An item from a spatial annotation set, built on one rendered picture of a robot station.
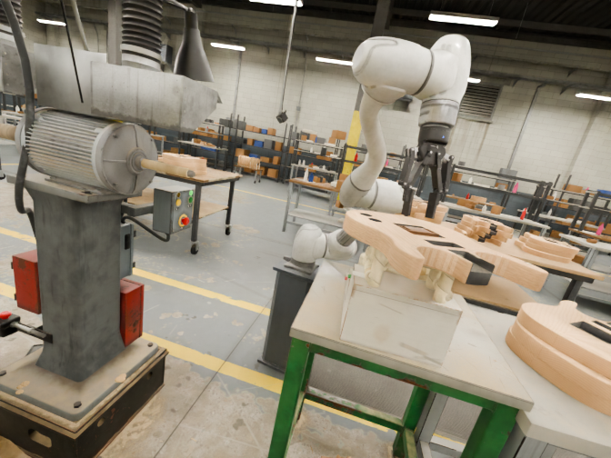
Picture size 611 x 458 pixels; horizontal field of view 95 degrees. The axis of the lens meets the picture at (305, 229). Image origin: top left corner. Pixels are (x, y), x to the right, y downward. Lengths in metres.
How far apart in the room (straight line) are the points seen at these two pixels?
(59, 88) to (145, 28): 0.41
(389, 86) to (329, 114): 11.39
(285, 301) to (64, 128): 1.30
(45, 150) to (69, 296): 0.55
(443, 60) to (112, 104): 0.89
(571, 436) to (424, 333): 0.37
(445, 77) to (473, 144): 11.64
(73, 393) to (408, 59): 1.64
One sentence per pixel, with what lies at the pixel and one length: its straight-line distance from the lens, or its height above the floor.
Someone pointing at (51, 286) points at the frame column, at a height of 0.70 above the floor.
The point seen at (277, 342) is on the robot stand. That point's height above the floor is 0.20.
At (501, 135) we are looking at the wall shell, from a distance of 12.73.
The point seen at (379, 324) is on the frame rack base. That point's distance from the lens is 0.79.
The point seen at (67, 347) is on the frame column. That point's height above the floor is 0.44.
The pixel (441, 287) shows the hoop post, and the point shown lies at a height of 1.14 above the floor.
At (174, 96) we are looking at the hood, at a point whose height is 1.47.
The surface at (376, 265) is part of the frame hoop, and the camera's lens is 0.73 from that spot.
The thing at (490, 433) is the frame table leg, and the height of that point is 0.80.
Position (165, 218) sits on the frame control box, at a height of 0.99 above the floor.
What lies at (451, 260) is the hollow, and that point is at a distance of 0.66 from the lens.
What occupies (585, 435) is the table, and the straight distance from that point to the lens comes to 1.03.
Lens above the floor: 1.40
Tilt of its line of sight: 16 degrees down
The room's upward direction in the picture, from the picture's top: 11 degrees clockwise
